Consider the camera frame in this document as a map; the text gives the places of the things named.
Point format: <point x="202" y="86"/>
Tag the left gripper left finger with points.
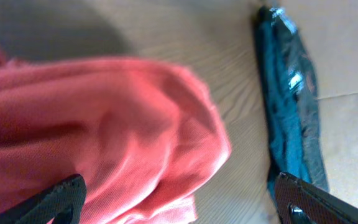
<point x="60" y="204"/>

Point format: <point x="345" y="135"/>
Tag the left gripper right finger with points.
<point x="299" y="202"/>

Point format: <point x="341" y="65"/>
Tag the red printed t-shirt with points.
<point x="144" y="135"/>

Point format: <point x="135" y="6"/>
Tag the navy blue t-shirt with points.
<point x="290" y="92"/>

